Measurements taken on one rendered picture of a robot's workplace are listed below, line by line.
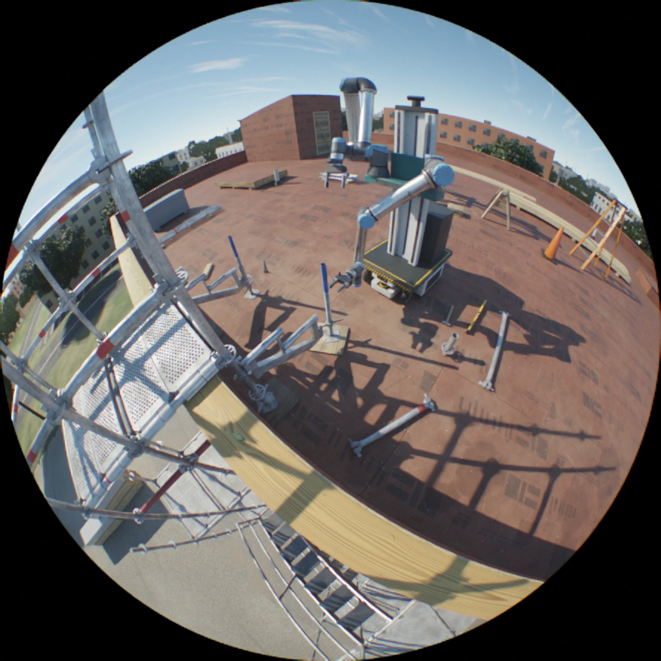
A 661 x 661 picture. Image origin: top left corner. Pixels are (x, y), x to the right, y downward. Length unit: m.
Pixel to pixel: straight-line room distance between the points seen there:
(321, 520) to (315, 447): 0.82
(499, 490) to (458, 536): 0.46
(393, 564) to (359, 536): 0.18
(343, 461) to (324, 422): 0.32
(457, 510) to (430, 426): 0.69
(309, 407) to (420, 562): 1.29
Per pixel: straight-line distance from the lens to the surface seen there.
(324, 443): 1.67
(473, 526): 1.92
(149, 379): 1.45
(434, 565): 1.08
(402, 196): 1.55
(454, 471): 1.80
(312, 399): 1.77
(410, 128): 2.04
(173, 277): 0.89
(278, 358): 1.54
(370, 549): 0.99
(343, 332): 2.03
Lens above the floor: 1.64
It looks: 52 degrees down
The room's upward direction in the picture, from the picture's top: 7 degrees counter-clockwise
